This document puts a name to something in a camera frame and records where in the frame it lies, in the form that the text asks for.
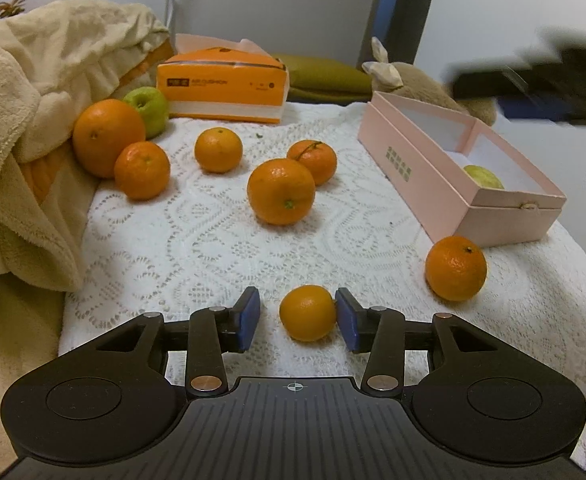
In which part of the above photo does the pink cardboard box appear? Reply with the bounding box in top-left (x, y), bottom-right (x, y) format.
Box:
top-left (357, 91), bottom-right (567, 248)

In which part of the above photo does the white lace cloth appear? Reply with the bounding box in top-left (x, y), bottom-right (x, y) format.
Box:
top-left (58, 100), bottom-right (586, 472)

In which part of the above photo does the orange tissue box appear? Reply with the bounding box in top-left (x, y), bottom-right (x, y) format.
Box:
top-left (155, 33), bottom-right (290, 125)

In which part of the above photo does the brown plush toy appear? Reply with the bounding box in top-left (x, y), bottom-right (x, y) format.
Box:
top-left (362, 36), bottom-right (499, 127)

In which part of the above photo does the olive yellow cushion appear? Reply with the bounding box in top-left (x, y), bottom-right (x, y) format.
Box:
top-left (272, 53), bottom-right (375, 107)

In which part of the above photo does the mandarin with stem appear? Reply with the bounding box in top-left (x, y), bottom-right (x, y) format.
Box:
top-left (286, 139), bottom-right (338, 187)

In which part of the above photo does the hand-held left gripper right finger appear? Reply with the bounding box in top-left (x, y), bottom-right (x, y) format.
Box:
top-left (334, 287), bottom-right (494, 398)

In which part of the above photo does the yellow-green pear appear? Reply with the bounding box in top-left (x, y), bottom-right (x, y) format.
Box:
top-left (463, 164), bottom-right (505, 191)

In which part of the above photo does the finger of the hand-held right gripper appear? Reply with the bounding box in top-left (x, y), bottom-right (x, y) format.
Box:
top-left (447, 61), bottom-right (530, 99)

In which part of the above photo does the cream plush blanket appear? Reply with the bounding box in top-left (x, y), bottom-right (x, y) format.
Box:
top-left (0, 0), bottom-right (175, 293)

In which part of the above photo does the small mandarin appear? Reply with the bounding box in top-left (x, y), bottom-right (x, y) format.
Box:
top-left (279, 284), bottom-right (337, 342)

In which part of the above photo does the medium orange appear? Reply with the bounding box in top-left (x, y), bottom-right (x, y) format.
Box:
top-left (246, 158), bottom-right (317, 226)

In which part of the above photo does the large orange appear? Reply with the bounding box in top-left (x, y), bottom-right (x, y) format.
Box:
top-left (72, 98), bottom-right (147, 179)

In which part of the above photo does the dark door frame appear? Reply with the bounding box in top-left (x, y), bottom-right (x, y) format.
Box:
top-left (357, 0), bottom-right (445, 67)

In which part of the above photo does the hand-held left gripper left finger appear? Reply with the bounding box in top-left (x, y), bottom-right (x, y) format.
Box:
top-left (95, 287), bottom-right (261, 397)

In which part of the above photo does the green apple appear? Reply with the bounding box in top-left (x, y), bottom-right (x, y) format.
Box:
top-left (123, 86), bottom-right (170, 139)

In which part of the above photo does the reddish potted plant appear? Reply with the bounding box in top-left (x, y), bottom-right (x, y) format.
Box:
top-left (0, 0), bottom-right (30, 22)

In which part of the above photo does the beige bed sheet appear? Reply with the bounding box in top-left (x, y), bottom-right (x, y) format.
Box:
top-left (0, 272), bottom-right (91, 471)

